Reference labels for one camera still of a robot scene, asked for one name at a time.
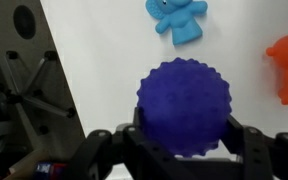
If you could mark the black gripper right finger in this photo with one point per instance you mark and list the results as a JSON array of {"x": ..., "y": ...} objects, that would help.
[{"x": 267, "y": 153}]

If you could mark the blue rubber elephant toy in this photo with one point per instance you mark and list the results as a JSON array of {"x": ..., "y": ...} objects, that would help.
[{"x": 179, "y": 20}]

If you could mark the red blue small box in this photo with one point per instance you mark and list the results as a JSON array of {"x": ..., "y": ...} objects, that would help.
[{"x": 49, "y": 168}]

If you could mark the purple bumpy ball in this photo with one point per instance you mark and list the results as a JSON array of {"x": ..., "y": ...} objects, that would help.
[{"x": 184, "y": 106}]

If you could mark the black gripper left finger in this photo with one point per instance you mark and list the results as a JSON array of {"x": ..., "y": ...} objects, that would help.
[{"x": 127, "y": 153}]

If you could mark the grey metal mounting plate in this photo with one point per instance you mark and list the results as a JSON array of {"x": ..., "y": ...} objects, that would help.
[{"x": 24, "y": 76}]

